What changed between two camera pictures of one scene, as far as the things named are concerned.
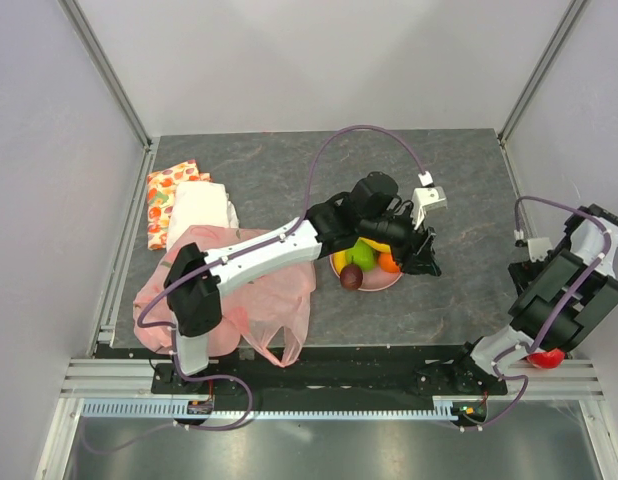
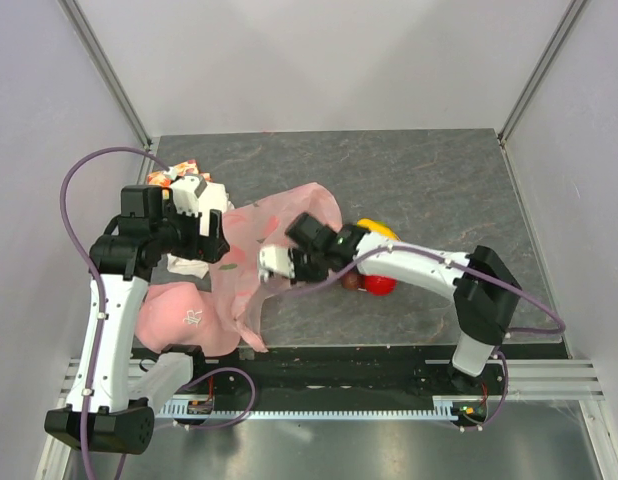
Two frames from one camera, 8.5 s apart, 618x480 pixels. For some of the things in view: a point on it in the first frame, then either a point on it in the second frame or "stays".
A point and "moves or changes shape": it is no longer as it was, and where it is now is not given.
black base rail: [413, 370] stays
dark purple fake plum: [351, 277] stays
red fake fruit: [546, 359] -> [379, 285]
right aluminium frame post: [572, 15] stays
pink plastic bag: [279, 306] moves or changes shape
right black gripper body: [526, 272] -> [308, 266]
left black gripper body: [403, 239] -> [201, 247]
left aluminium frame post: [81, 24] stays
